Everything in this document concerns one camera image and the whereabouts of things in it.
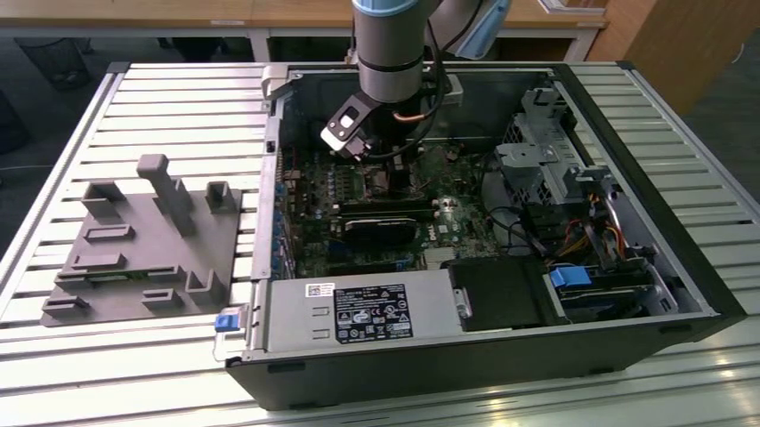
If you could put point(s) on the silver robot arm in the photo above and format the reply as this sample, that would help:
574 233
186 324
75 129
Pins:
387 35

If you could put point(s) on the CPU socket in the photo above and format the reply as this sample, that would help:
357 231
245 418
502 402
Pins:
368 184

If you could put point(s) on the black RAM stick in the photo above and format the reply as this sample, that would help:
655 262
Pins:
387 213
387 205

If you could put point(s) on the green motherboard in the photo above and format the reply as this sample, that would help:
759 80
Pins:
464 222

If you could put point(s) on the small silver heat sink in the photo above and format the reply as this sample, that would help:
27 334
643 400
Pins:
440 258

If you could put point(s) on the silver metal drive cage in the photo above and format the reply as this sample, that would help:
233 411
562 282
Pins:
535 178

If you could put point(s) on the white barcode sticker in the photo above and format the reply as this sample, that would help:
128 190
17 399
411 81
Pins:
321 289

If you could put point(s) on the black plastic air shroud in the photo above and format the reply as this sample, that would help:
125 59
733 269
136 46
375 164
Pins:
499 293

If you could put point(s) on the black power supply label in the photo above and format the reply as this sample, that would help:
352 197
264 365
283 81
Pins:
373 313

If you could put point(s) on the blue disk carrier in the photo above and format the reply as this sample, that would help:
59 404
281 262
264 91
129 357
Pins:
571 276

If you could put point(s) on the grey power supply unit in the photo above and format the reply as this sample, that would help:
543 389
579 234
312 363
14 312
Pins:
297 320

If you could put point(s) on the blue case latch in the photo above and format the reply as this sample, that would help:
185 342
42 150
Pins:
228 322

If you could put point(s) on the grey parts rack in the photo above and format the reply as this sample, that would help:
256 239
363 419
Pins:
149 249

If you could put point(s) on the black open PC case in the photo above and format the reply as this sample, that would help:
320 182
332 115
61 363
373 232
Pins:
416 378

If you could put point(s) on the wooden desk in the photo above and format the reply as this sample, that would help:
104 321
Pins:
178 13

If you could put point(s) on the wooden cabinet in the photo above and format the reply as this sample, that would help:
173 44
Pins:
689 49

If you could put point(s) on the black mesh waste bin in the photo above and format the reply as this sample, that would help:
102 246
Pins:
54 62

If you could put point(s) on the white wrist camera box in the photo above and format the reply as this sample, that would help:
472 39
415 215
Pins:
348 122

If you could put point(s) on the small silver wrist camera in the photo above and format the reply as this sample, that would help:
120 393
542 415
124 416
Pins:
452 91

